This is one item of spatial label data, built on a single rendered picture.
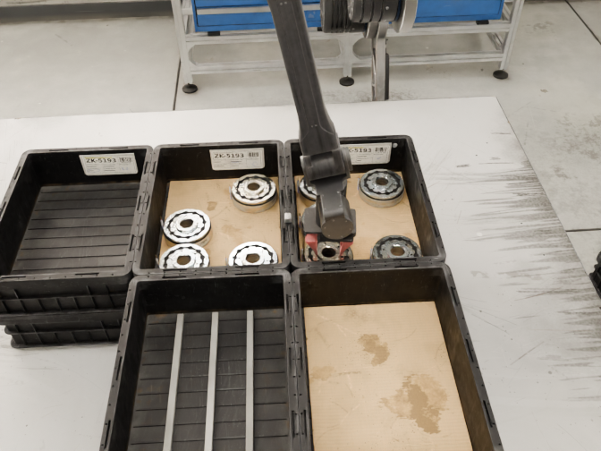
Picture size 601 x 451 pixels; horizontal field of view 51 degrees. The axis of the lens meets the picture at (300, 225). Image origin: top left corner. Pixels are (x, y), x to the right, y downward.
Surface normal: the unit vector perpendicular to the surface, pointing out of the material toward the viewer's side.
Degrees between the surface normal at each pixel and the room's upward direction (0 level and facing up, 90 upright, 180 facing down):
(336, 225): 92
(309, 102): 83
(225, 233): 0
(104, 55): 0
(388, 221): 0
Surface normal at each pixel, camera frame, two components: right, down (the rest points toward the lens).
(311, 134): 0.04, 0.62
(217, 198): -0.01, -0.71
